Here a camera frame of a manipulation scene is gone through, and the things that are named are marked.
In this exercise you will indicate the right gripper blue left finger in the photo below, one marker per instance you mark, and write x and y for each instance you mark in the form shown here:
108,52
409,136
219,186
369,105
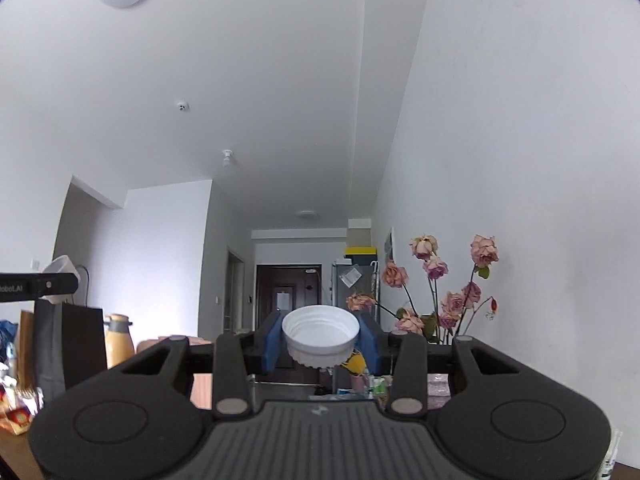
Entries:
271,341

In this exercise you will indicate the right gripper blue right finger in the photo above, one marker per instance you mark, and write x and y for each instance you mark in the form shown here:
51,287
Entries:
367,343

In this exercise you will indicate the white round plastic lid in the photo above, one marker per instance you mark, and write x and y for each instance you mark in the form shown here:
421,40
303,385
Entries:
320,336

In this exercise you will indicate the dark brown entrance door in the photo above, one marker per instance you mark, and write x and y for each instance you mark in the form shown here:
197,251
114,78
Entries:
286,287

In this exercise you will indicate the grey refrigerator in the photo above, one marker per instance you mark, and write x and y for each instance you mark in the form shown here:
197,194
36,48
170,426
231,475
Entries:
350,276

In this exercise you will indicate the black paper shopping bag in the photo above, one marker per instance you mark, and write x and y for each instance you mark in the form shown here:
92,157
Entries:
68,346

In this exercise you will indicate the yellow box on refrigerator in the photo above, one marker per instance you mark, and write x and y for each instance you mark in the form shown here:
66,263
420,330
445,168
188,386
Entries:
361,251

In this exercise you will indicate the yellow thermos jug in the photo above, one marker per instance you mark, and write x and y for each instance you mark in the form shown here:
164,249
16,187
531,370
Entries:
118,342

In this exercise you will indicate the smoke detector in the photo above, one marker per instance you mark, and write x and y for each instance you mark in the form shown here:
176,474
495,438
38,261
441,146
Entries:
183,106

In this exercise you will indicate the wall electrical panel box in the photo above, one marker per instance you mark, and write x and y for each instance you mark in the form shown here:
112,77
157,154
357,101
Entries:
389,245

